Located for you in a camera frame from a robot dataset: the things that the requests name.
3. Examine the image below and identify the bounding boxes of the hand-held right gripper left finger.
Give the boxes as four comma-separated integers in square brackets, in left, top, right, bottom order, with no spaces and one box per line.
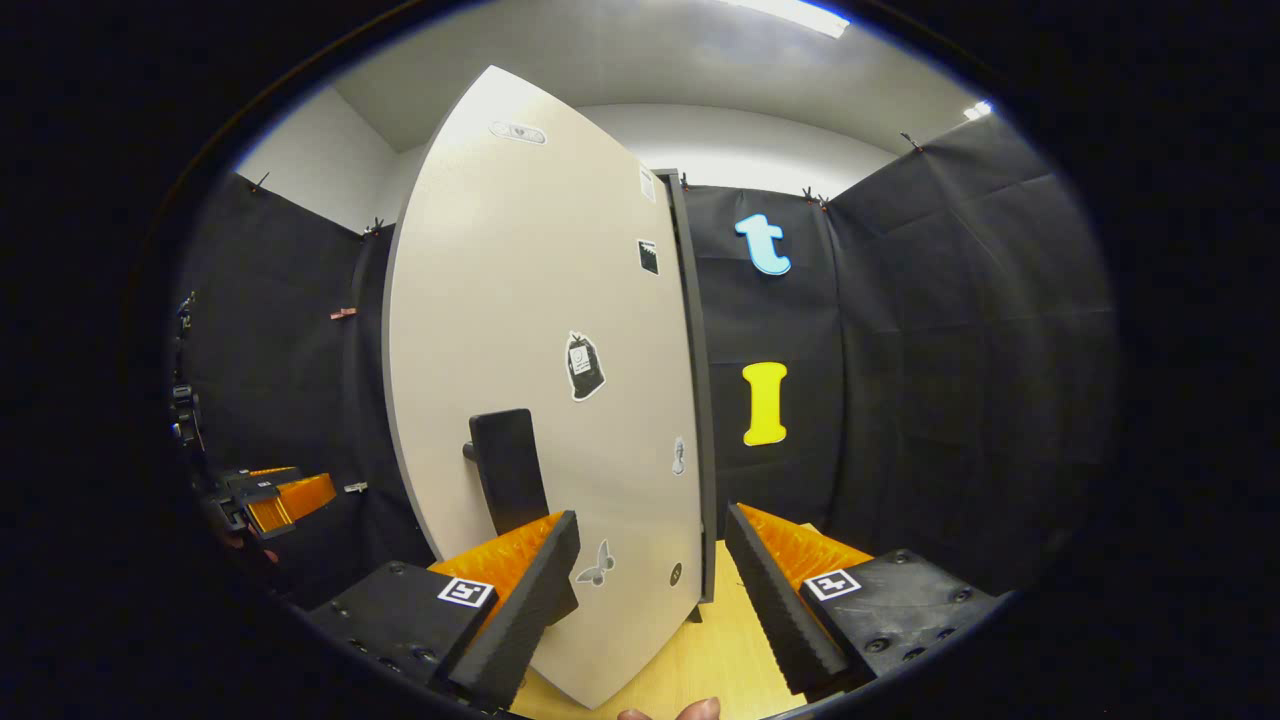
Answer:
[303,509,583,713]

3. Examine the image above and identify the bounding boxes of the black door handle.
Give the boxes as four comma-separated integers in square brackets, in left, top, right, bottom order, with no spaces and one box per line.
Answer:
[462,407,581,628]

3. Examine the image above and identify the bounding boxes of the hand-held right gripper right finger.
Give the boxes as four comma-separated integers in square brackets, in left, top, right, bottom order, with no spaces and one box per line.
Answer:
[723,502,1003,700]

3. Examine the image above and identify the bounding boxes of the black backdrop cloth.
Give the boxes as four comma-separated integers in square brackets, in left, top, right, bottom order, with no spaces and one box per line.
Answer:
[170,115,1119,611]

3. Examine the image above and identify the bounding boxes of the beige cabinet door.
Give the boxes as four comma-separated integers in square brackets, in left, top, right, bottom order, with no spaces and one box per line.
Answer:
[383,65,707,710]

